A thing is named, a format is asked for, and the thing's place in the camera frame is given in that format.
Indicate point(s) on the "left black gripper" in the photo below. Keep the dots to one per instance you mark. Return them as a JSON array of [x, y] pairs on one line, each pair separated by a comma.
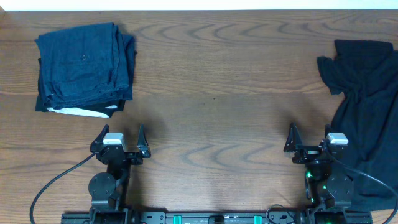
[[130, 152]]

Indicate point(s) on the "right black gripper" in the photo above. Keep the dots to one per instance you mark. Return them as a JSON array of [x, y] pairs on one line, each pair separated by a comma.
[[310, 149]]

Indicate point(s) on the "black polo shirt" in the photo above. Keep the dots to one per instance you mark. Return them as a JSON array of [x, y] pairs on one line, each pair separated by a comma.
[[366, 73]]

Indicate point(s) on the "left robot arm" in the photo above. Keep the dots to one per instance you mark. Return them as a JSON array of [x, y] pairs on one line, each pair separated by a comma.
[[108, 189]]

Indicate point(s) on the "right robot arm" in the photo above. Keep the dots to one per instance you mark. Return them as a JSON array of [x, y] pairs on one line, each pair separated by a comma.
[[327, 185]]

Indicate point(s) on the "folded black garment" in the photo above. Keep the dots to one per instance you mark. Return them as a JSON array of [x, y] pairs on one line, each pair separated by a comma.
[[102, 110]]

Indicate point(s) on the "folded white garment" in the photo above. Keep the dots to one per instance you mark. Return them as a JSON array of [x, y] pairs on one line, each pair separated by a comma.
[[83, 112]]

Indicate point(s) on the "folded dark blue garment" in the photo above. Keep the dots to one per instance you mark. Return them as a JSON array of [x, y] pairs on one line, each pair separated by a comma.
[[84, 66]]

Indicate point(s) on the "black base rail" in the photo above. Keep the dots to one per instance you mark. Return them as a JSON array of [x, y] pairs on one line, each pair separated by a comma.
[[273, 216]]

